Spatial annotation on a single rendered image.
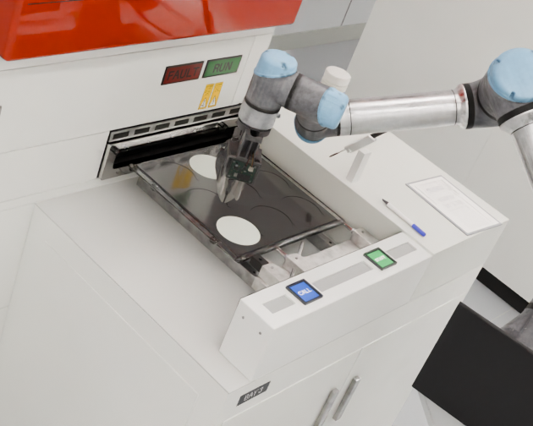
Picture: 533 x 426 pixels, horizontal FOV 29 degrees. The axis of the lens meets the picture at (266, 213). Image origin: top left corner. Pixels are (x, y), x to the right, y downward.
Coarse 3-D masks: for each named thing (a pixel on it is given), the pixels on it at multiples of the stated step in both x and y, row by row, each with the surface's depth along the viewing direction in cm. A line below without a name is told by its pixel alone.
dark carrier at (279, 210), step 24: (144, 168) 230; (168, 168) 234; (192, 168) 237; (264, 168) 248; (168, 192) 226; (192, 192) 229; (216, 192) 232; (264, 192) 239; (288, 192) 243; (216, 216) 224; (240, 216) 227; (264, 216) 231; (288, 216) 234; (312, 216) 238; (264, 240) 223
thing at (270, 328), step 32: (352, 256) 218; (416, 256) 227; (320, 288) 205; (352, 288) 208; (384, 288) 219; (256, 320) 192; (288, 320) 193; (320, 320) 203; (352, 320) 217; (224, 352) 200; (256, 352) 194; (288, 352) 202
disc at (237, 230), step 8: (224, 216) 225; (232, 216) 226; (224, 224) 223; (232, 224) 224; (240, 224) 225; (248, 224) 226; (224, 232) 220; (232, 232) 221; (240, 232) 222; (248, 232) 223; (256, 232) 224; (232, 240) 219; (240, 240) 220; (248, 240) 221; (256, 240) 222
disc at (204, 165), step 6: (192, 156) 241; (198, 156) 242; (204, 156) 243; (210, 156) 244; (192, 162) 239; (198, 162) 240; (204, 162) 241; (210, 162) 242; (198, 168) 238; (204, 168) 239; (210, 168) 239; (204, 174) 237; (210, 174) 237; (216, 174) 238
